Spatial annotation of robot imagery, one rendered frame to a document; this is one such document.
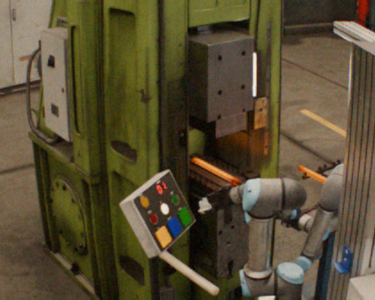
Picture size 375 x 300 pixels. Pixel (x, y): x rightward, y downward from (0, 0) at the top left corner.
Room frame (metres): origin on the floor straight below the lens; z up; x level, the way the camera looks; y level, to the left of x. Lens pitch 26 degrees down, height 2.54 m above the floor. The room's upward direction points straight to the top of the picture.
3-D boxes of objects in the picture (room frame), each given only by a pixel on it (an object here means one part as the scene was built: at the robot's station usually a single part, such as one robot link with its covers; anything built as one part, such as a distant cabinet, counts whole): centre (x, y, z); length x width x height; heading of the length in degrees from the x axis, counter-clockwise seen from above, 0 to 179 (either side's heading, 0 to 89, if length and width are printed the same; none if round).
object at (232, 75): (3.27, -0.02, 1.56); 0.42 x 0.39 x 0.40; 39
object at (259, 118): (3.38, -0.28, 1.27); 0.09 x 0.02 x 0.17; 129
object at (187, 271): (2.79, 0.10, 0.62); 0.44 x 0.05 x 0.05; 39
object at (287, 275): (2.19, -0.33, 0.98); 0.13 x 0.12 x 0.14; 92
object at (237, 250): (3.29, -0.02, 0.69); 0.56 x 0.38 x 0.45; 39
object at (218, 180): (3.24, 0.01, 0.96); 0.42 x 0.20 x 0.09; 39
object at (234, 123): (3.24, 0.01, 1.32); 0.42 x 0.20 x 0.10; 39
